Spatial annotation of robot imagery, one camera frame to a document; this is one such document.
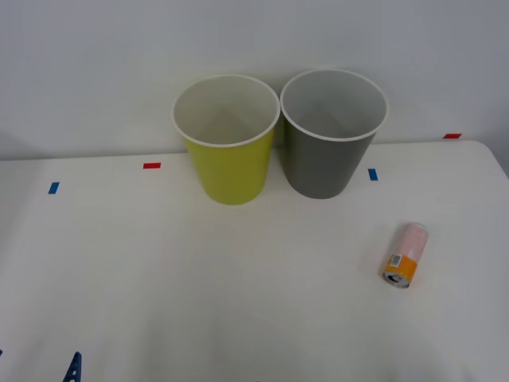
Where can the grey plastic bin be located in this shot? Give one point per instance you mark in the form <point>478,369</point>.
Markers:
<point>322,167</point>

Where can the pale can with orange band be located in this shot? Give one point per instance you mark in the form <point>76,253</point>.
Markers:
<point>409,248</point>

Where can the yellow-green plastic bin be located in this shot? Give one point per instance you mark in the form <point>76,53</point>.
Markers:
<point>230,171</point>

